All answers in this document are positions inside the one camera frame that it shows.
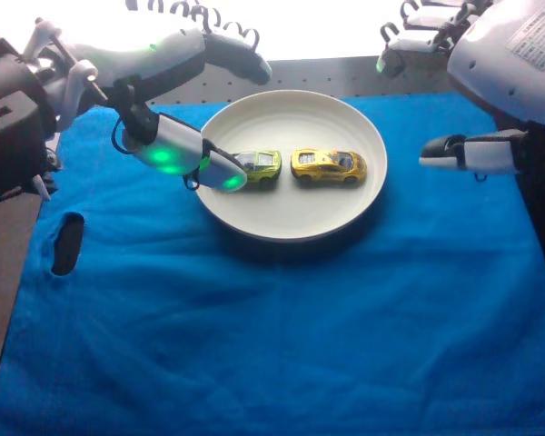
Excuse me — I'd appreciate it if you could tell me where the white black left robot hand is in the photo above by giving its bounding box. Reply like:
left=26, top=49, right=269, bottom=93
left=70, top=0, right=273, bottom=194

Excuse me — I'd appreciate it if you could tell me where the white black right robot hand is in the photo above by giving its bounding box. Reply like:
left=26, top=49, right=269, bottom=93
left=375, top=0, right=545, bottom=183

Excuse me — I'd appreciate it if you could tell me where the green toy car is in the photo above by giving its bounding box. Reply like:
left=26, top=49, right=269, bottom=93
left=233, top=149, right=283, bottom=190

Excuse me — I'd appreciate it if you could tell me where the yellow toy car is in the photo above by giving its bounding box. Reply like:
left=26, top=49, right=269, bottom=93
left=290, top=148, right=368, bottom=186

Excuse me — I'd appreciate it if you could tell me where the white round plate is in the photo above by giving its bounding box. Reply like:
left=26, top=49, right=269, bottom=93
left=193, top=89, right=389, bottom=249

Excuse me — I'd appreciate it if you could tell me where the blue cloth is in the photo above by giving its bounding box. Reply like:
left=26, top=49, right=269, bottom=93
left=0, top=93, right=545, bottom=436

